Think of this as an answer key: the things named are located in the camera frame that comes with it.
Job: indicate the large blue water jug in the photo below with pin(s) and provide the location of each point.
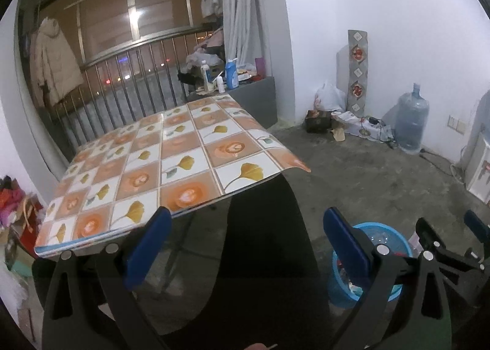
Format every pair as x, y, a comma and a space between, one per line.
411, 120

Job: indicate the beige hanging jacket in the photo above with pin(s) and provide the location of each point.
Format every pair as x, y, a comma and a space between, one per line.
53, 62

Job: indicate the person's black clothing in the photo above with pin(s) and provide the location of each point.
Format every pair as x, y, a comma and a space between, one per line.
260, 258

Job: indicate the pink cloth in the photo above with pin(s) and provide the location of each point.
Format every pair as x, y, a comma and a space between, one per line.
11, 200

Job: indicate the blue detergent bottle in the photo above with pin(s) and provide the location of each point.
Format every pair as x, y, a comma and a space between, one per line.
231, 76

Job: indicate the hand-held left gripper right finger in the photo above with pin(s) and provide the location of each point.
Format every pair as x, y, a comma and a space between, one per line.
344, 246

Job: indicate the scattered papers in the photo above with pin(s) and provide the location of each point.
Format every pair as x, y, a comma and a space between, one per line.
360, 127

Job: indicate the metal balcony railing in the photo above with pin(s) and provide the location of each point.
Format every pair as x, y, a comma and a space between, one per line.
126, 89

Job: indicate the small white bottle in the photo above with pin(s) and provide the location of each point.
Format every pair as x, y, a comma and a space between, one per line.
221, 85

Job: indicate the dark cardboard box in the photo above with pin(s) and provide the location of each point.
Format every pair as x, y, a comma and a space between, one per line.
317, 122

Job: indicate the grey curtain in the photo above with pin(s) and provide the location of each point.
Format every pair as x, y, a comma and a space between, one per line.
239, 5

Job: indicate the grey ledge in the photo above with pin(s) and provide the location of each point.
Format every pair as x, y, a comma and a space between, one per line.
260, 101

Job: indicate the pink cup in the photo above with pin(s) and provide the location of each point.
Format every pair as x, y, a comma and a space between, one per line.
259, 65

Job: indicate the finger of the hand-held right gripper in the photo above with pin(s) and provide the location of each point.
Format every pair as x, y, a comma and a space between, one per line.
428, 235
476, 225

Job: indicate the pile of clothes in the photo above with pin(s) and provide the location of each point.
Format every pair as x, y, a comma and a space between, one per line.
203, 53

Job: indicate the blue plastic basin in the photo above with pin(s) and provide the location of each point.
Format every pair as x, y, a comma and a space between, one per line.
386, 237

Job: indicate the red gift bag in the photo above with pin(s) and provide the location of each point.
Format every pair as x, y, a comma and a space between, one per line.
30, 227

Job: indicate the white appliance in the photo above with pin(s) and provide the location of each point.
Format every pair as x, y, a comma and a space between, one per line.
478, 173

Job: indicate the white wall socket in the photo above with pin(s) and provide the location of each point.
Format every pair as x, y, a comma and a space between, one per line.
457, 124

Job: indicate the white bottle with blue label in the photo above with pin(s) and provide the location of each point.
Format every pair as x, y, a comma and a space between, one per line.
206, 76

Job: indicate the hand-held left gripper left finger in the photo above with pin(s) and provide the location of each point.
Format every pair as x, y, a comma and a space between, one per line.
147, 246

